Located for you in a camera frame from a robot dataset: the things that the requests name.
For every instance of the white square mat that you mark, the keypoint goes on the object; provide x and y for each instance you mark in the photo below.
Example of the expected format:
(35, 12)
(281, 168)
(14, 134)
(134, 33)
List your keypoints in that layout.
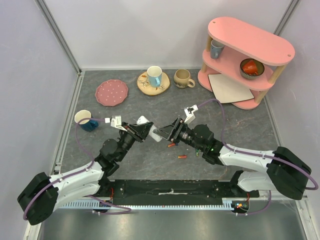
(227, 90)

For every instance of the red cup in bowl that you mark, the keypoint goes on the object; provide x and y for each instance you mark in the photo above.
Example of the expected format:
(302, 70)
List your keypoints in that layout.
(250, 68)

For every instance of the pink dotted plate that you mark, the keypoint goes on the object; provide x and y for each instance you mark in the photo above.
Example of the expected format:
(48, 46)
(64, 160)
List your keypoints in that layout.
(111, 93)

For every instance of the patterned dark bowl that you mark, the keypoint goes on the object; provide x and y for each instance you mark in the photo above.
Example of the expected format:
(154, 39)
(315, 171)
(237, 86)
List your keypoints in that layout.
(261, 69)

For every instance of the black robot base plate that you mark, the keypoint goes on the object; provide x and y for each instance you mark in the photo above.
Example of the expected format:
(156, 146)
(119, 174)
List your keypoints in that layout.
(171, 192)

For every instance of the grey blue shelf mug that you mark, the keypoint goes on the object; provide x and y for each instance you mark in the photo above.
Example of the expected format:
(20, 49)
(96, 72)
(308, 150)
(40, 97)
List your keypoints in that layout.
(216, 49)

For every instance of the beige ceramic mug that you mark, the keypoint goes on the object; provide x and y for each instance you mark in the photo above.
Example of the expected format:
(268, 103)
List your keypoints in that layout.
(182, 79)

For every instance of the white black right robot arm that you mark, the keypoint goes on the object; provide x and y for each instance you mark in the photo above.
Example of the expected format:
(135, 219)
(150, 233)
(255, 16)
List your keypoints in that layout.
(274, 170)

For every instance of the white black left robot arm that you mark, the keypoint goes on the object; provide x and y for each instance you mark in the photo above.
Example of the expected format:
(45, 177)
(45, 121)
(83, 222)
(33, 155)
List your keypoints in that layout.
(46, 193)

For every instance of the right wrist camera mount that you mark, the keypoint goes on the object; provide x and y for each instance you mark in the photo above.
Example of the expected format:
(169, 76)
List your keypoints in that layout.
(190, 113)

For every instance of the left aluminium frame post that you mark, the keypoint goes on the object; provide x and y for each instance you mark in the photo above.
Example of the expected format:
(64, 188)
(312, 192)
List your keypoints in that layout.
(58, 34)

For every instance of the white slotted cable duct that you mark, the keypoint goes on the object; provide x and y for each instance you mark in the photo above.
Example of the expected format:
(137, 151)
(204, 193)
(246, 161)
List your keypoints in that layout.
(95, 205)

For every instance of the dark blue mug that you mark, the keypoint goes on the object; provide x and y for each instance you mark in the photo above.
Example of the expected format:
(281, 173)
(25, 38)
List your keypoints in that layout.
(85, 120)

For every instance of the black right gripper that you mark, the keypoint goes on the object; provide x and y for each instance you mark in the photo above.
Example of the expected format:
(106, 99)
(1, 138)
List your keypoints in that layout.
(177, 130)

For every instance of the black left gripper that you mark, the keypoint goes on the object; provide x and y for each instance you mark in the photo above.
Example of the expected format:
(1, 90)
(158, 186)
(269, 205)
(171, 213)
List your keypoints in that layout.
(139, 132)

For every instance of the aluminium frame post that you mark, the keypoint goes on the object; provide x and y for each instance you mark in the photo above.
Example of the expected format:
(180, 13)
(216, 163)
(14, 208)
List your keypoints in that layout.
(58, 34)
(288, 13)

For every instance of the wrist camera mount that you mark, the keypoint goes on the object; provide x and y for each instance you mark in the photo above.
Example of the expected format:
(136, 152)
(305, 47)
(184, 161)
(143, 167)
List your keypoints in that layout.
(115, 121)
(190, 113)

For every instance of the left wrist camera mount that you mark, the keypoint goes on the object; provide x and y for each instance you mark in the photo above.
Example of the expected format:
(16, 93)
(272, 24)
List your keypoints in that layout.
(115, 121)

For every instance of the light blue mug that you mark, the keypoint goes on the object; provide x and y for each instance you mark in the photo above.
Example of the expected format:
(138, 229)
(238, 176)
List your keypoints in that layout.
(154, 76)

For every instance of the pink three-tier shelf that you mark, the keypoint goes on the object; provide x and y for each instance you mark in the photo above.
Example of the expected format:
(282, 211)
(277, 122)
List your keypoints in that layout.
(247, 54)

